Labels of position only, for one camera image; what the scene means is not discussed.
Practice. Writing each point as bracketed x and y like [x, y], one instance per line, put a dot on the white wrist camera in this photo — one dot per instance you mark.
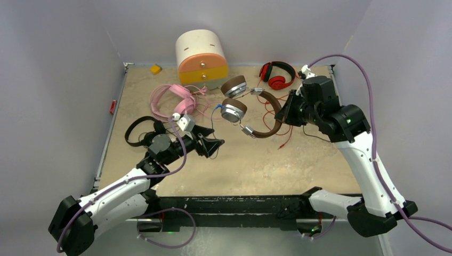
[306, 72]
[185, 122]

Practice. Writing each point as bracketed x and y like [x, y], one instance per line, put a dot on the black headphones left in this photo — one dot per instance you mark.
[145, 139]

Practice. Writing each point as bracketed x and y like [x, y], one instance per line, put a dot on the small yellow block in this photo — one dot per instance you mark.
[155, 69]

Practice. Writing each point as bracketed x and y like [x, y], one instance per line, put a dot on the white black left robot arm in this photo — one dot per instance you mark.
[78, 222]

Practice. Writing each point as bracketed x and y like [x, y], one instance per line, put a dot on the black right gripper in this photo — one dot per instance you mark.
[286, 115]

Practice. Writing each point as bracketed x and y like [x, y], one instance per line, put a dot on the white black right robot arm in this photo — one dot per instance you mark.
[380, 205]

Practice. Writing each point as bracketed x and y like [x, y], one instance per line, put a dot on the small red clip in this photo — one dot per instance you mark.
[112, 108]

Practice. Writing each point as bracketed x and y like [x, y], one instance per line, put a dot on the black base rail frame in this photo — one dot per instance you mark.
[285, 212]

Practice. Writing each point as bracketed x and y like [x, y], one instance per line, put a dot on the cream orange yellow drawer box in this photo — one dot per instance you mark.
[200, 59]

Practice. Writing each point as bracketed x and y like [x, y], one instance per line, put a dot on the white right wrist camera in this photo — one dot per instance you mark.
[306, 72]

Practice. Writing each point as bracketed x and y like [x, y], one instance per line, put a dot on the red black headphones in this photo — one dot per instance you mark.
[277, 82]

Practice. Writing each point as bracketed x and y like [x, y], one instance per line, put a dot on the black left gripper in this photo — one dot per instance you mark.
[207, 146]

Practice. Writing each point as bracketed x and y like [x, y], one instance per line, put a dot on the brown leather silver headphones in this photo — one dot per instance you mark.
[234, 110]

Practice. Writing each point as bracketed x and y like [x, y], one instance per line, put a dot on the pink headphones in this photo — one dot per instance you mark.
[167, 99]

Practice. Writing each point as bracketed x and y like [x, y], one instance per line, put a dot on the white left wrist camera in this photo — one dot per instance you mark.
[185, 122]

